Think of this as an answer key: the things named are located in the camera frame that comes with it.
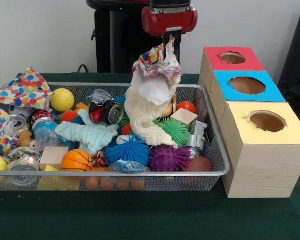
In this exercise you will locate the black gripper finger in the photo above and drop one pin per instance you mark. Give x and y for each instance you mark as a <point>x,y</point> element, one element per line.
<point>163,40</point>
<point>178,47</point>

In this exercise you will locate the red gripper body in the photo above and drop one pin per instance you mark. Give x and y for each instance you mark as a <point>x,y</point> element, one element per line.
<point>165,21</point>

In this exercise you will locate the polka dot cloth white backing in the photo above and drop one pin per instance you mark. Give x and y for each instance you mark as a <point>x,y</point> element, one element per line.
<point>155,67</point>

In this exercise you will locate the cream muslin cloth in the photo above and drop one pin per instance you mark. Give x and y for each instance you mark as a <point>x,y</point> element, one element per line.
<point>142,120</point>

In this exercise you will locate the silver mesh bin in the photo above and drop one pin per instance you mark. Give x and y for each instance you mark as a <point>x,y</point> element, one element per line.
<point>115,173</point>

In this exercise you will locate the wooden box with three holes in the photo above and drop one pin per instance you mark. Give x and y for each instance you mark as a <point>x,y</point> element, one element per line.
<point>265,170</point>

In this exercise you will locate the wooden cube block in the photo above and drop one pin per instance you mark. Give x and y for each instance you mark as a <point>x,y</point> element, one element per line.
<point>185,116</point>

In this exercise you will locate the green spiky puffer ball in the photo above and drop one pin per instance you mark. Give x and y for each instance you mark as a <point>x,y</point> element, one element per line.
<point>172,130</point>

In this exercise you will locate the purple spiky ball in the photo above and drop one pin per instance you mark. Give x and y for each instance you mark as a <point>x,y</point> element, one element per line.
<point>165,160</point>

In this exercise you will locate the blue spiky puffer ball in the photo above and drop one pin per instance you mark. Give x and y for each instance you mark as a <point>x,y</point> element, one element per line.
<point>127,152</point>

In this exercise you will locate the yellow ball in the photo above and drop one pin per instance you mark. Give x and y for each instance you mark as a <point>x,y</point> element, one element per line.
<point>62,100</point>

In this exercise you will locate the light blue muslin cloth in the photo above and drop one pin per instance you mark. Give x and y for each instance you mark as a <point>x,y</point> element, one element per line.
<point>90,135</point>

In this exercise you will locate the orange toy basketball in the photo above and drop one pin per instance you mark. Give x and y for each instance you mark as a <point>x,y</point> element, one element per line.
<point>76,161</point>

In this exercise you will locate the dark green table cloth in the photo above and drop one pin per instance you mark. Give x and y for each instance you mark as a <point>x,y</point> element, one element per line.
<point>140,217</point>

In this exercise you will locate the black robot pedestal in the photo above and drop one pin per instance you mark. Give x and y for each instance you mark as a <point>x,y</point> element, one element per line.
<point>125,37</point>

